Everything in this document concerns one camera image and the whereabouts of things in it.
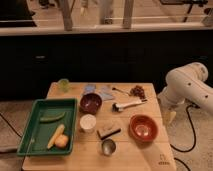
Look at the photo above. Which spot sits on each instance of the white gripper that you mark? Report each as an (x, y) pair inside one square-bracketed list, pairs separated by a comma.
[(168, 111)]

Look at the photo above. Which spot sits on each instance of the white handled black brush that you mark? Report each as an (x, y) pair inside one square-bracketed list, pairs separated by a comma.
[(119, 107)]

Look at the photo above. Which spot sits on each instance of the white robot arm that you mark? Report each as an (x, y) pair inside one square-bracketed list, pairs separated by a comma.
[(185, 83)]

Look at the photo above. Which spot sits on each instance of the small metal cup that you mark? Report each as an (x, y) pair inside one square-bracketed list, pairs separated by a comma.
[(108, 147)]

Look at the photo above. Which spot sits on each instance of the white paper cup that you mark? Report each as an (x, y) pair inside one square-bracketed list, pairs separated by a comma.
[(88, 123)]

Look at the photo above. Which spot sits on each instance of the green translucent cup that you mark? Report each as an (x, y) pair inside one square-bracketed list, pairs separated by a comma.
[(63, 85)]

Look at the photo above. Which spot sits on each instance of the red orange bowl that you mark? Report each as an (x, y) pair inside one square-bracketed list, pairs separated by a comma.
[(143, 128)]

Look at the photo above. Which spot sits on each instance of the small metal spoon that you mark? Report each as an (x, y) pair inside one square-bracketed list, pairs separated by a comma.
[(116, 89)]

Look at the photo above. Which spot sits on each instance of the wooden block with black strip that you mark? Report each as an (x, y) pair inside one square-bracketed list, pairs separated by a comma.
[(108, 130)]

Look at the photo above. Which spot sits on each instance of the blue cloth right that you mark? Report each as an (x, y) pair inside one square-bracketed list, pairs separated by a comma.
[(105, 93)]

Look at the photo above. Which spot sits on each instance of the blue cloth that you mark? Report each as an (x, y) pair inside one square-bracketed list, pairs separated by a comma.
[(105, 93), (89, 88)]

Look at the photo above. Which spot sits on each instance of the dark maroon bowl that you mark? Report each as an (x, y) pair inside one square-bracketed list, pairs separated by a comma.
[(90, 103)]

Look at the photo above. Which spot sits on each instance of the blue cloth left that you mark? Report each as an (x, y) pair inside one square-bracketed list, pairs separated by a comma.
[(89, 88)]

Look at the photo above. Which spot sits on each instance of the green cucumber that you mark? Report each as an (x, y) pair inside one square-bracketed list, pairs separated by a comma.
[(52, 118)]

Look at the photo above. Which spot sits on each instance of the orange fruit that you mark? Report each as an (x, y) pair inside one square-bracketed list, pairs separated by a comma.
[(61, 141)]

